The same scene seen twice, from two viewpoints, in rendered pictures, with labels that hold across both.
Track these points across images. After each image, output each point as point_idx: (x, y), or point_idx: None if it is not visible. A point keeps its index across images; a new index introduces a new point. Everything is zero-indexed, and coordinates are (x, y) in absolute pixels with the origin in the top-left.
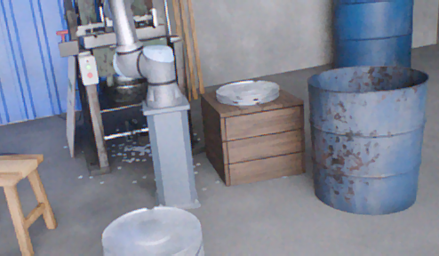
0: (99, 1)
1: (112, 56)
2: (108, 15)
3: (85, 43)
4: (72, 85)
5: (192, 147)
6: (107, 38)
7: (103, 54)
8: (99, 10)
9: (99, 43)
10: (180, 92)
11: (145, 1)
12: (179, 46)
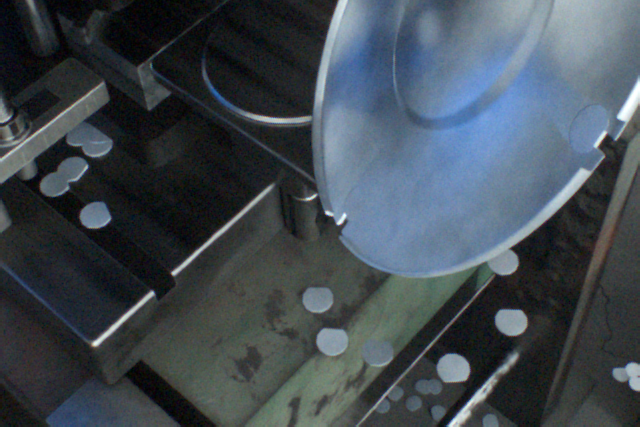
0: None
1: (326, 374)
2: (358, 227)
3: (110, 361)
4: None
5: (555, 407)
6: (228, 249)
7: (285, 406)
8: None
9: (186, 302)
10: (582, 297)
11: None
12: (639, 142)
